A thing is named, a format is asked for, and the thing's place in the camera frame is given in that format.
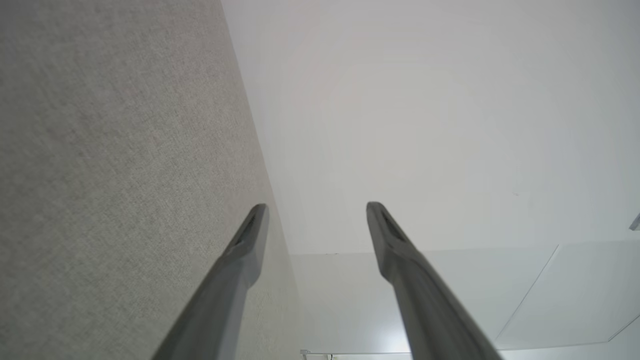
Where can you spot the grey fabric sofa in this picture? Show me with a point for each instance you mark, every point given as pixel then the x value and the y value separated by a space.
pixel 115 180

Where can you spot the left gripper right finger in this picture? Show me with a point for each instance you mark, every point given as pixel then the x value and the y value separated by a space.
pixel 425 305

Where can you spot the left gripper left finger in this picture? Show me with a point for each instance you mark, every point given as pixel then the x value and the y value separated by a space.
pixel 227 290

